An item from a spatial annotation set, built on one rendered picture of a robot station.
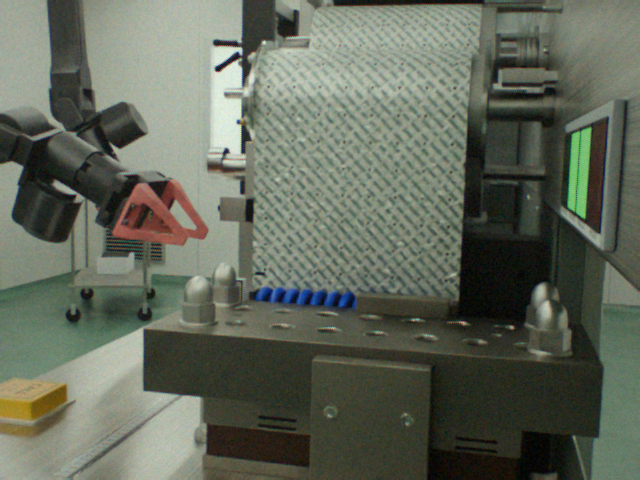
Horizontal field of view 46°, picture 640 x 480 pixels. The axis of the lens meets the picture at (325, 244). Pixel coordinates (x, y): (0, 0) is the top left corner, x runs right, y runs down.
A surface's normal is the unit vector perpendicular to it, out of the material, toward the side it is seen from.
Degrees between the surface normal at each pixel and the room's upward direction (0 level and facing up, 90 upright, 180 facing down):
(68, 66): 77
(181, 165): 90
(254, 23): 90
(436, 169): 90
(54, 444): 0
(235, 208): 90
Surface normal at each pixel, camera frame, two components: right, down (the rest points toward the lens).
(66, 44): -0.04, 0.10
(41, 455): 0.03, -0.99
